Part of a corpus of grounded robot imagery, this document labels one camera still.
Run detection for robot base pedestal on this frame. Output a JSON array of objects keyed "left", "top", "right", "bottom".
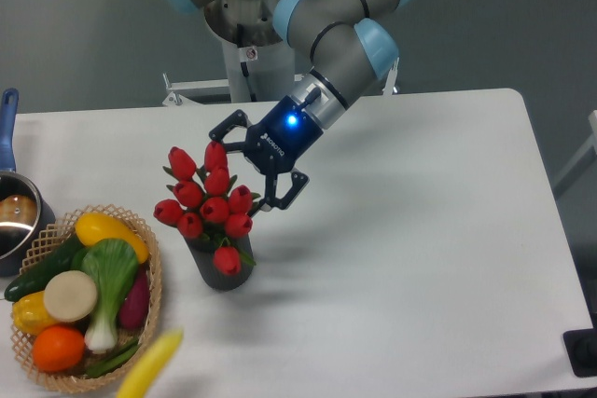
[{"left": 203, "top": 0, "right": 295, "bottom": 103}]

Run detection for purple sweet potato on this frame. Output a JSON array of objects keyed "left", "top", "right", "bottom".
[{"left": 118, "top": 268, "right": 150, "bottom": 330}]

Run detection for dark grey ribbed vase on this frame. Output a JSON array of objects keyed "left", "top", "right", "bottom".
[{"left": 185, "top": 235, "right": 256, "bottom": 291}]

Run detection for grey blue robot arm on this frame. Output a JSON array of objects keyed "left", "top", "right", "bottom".
[{"left": 168, "top": 0, "right": 410, "bottom": 211}]

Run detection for woven wicker basket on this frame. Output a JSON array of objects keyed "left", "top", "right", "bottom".
[{"left": 10, "top": 204, "right": 162, "bottom": 394}]

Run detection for green bok choy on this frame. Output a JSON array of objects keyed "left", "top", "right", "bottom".
[{"left": 81, "top": 239, "right": 139, "bottom": 353}]

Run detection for black device at edge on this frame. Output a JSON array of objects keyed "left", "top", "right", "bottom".
[{"left": 562, "top": 328, "right": 596, "bottom": 377}]

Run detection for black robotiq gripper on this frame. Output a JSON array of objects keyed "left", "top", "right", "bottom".
[{"left": 207, "top": 95, "right": 325, "bottom": 213}]

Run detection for blue handled saucepan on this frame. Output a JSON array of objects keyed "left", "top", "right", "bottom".
[{"left": 1, "top": 88, "right": 55, "bottom": 277}]

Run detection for white frame at right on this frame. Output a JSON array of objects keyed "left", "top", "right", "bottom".
[{"left": 551, "top": 110, "right": 596, "bottom": 200}]

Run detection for green bean pods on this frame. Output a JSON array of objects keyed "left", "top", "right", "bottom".
[{"left": 85, "top": 338, "right": 139, "bottom": 378}]

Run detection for white metal mounting frame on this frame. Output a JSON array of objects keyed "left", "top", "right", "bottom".
[{"left": 161, "top": 57, "right": 400, "bottom": 106}]

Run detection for yellow banana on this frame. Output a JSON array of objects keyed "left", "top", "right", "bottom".
[{"left": 116, "top": 328, "right": 184, "bottom": 398}]

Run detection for orange fruit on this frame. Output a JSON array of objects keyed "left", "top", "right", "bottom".
[{"left": 32, "top": 325, "right": 85, "bottom": 373}]

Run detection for red tulip bouquet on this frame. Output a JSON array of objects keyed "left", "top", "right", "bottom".
[{"left": 152, "top": 140, "right": 262, "bottom": 277}]

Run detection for dark green cucumber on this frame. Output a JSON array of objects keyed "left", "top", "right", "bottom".
[{"left": 4, "top": 235, "right": 85, "bottom": 302}]

